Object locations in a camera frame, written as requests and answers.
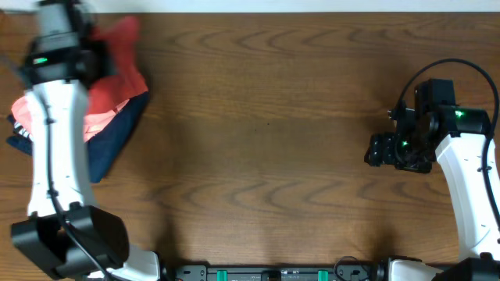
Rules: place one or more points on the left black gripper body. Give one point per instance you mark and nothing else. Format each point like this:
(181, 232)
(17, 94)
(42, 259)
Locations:
(100, 62)

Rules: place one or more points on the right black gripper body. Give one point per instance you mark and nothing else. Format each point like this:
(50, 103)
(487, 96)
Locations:
(406, 152)

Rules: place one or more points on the red-orange soccer t-shirt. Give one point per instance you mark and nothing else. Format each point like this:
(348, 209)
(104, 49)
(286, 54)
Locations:
(110, 91)

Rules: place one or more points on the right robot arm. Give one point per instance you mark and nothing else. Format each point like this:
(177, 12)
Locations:
(455, 138)

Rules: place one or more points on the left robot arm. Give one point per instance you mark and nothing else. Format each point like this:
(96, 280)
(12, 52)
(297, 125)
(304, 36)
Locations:
(66, 234)

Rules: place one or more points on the folded pink shirt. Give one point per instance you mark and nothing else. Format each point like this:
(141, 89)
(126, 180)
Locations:
(93, 123)

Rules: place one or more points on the folded navy garment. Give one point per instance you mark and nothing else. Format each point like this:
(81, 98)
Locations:
(103, 148)

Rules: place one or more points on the black white patterned garment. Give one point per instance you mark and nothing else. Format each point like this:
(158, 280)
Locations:
(19, 130)

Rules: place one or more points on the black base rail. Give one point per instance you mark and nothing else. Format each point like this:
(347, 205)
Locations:
(347, 268)

